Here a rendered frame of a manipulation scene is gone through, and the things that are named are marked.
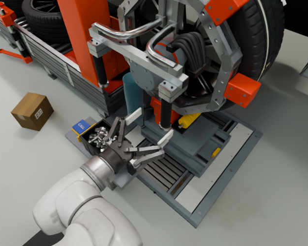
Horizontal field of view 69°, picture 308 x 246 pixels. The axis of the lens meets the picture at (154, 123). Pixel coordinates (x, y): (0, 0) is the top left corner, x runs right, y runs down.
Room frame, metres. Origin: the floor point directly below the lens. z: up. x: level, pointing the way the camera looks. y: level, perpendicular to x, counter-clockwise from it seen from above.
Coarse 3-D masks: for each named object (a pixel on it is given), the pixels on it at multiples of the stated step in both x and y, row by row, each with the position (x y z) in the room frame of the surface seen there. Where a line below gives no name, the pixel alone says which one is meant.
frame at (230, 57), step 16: (128, 0) 0.89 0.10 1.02; (192, 0) 0.69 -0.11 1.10; (208, 0) 0.69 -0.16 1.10; (128, 16) 0.93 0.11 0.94; (208, 16) 0.66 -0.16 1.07; (208, 32) 0.65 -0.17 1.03; (224, 32) 0.66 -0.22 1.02; (224, 48) 0.61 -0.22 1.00; (240, 48) 0.63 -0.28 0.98; (224, 64) 0.59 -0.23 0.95; (224, 80) 0.58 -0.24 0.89; (176, 112) 0.70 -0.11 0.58; (192, 112) 0.65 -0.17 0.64
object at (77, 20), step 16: (64, 0) 0.99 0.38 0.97; (80, 0) 0.95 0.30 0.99; (96, 0) 1.00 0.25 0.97; (64, 16) 1.02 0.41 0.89; (80, 16) 0.93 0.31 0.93; (96, 16) 0.99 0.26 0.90; (80, 32) 0.95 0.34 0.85; (80, 48) 0.98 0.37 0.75; (80, 64) 1.02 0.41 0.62; (112, 64) 1.02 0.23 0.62; (96, 80) 0.93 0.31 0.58
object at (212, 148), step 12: (144, 132) 0.88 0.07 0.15; (216, 132) 0.89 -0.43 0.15; (156, 144) 0.81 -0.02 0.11; (168, 144) 0.79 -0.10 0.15; (216, 144) 0.79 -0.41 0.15; (180, 156) 0.70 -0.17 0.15; (204, 156) 0.70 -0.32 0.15; (216, 156) 0.72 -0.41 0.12; (192, 168) 0.62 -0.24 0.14; (204, 168) 0.61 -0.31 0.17
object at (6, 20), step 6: (0, 6) 1.97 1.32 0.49; (6, 12) 1.90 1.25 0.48; (12, 12) 1.86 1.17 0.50; (0, 18) 1.76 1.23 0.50; (6, 18) 1.77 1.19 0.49; (12, 18) 1.82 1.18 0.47; (6, 24) 1.75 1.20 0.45; (12, 24) 1.79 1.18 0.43; (6, 54) 1.89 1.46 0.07; (12, 54) 1.86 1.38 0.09; (18, 54) 1.86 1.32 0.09; (24, 60) 1.75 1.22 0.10; (30, 60) 1.78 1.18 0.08
